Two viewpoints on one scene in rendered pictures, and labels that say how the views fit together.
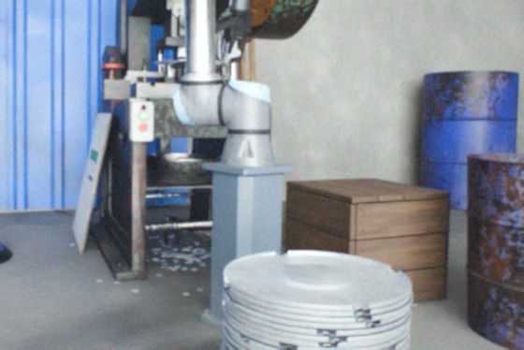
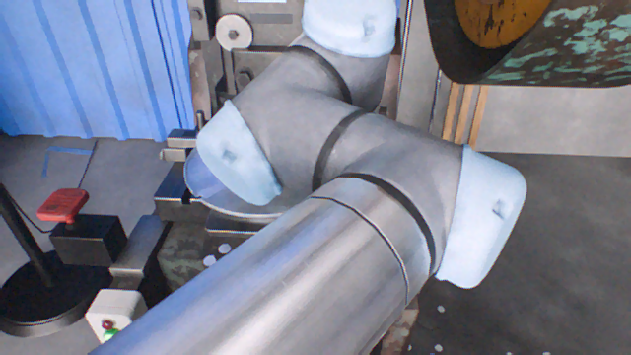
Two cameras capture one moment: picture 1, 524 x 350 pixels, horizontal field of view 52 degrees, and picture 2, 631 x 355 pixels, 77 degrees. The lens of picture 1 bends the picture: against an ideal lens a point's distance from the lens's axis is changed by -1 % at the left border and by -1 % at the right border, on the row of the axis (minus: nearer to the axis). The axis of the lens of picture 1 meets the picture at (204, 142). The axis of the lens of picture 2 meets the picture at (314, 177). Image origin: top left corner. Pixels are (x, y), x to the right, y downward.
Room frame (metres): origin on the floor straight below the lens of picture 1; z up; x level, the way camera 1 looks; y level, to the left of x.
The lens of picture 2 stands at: (1.63, -0.24, 1.19)
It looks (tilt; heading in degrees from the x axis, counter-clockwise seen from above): 37 degrees down; 22
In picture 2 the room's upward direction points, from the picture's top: straight up
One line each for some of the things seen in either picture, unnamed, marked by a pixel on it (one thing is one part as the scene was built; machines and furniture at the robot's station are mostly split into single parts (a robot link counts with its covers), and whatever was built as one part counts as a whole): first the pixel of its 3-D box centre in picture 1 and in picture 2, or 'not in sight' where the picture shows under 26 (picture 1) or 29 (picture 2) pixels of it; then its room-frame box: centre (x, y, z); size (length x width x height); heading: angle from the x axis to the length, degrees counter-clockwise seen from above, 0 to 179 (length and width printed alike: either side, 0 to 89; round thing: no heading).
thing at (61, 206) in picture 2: (110, 75); (70, 217); (1.93, 0.33, 0.72); 0.07 x 0.06 x 0.08; 18
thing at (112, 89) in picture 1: (116, 104); (101, 258); (1.94, 0.32, 0.62); 0.10 x 0.06 x 0.20; 108
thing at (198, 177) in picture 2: (191, 64); (268, 161); (2.13, 0.05, 0.78); 0.29 x 0.29 x 0.01
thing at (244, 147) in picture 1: (248, 146); not in sight; (1.50, -0.12, 0.50); 0.15 x 0.15 x 0.10
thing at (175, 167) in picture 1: (181, 167); not in sight; (2.25, 0.09, 0.36); 0.34 x 0.34 x 0.10
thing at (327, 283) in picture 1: (314, 275); not in sight; (0.84, -0.18, 0.33); 0.29 x 0.29 x 0.01
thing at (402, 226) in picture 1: (361, 236); not in sight; (1.82, -0.54, 0.18); 0.40 x 0.38 x 0.35; 20
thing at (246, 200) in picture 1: (246, 243); not in sight; (1.50, -0.12, 0.23); 0.19 x 0.19 x 0.45; 37
